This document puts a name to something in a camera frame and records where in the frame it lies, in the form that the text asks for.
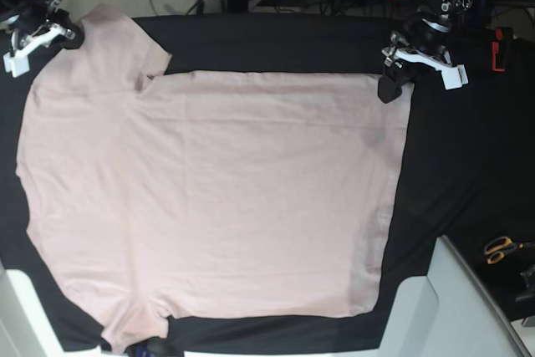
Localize white chair right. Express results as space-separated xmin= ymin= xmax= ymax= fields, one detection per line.
xmin=377 ymin=236 xmax=530 ymax=357

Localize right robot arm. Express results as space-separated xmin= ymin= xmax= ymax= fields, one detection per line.
xmin=1 ymin=0 xmax=84 ymax=78

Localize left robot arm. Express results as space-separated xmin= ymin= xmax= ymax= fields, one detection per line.
xmin=378 ymin=0 xmax=473 ymax=104

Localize white chair left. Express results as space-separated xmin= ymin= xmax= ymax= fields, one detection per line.
xmin=1 ymin=268 xmax=104 ymax=357

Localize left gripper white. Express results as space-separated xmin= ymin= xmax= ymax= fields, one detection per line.
xmin=377 ymin=31 xmax=469 ymax=103

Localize red black clamp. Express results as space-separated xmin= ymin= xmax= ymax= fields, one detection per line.
xmin=492 ymin=27 xmax=514 ymax=73

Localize pink T-shirt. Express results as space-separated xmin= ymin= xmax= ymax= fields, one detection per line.
xmin=16 ymin=6 xmax=411 ymax=353

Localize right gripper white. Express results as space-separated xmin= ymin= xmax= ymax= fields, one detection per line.
xmin=3 ymin=9 xmax=85 ymax=78

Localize orange handled scissors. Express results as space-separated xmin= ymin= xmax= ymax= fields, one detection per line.
xmin=483 ymin=236 xmax=534 ymax=265

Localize white chair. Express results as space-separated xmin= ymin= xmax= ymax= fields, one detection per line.
xmin=1 ymin=268 xmax=104 ymax=357
xmin=377 ymin=236 xmax=530 ymax=357

